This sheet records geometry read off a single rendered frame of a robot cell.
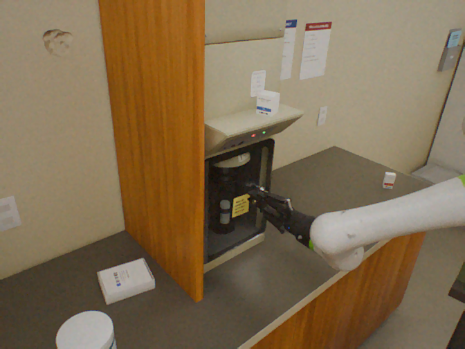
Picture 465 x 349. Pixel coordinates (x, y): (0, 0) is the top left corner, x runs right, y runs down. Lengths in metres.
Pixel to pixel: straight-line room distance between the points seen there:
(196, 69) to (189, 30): 0.08
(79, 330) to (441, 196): 0.90
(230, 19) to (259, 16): 0.10
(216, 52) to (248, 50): 0.11
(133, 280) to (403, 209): 0.84
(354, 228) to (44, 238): 1.06
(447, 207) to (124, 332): 0.92
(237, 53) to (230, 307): 0.77
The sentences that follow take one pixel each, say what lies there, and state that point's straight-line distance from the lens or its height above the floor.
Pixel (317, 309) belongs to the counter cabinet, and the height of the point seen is 0.76.
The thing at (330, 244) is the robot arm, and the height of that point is 1.31.
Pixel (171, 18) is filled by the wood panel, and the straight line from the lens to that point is 0.93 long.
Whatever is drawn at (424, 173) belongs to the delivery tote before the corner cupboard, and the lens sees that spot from 3.86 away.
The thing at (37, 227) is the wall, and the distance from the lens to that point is 1.47.
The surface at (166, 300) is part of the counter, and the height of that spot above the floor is 0.94.
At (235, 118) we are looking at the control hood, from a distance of 1.07.
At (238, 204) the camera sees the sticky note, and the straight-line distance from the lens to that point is 1.27.
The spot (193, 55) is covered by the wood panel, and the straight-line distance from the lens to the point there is 0.87.
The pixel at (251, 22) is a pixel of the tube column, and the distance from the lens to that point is 1.10.
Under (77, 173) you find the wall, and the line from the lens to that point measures 1.42.
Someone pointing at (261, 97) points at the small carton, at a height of 1.56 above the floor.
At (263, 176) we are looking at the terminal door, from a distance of 1.31.
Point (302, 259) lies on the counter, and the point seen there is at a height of 0.94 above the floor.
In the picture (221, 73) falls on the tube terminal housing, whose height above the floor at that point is 1.63.
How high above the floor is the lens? 1.87
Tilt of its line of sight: 28 degrees down
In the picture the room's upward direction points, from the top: 3 degrees clockwise
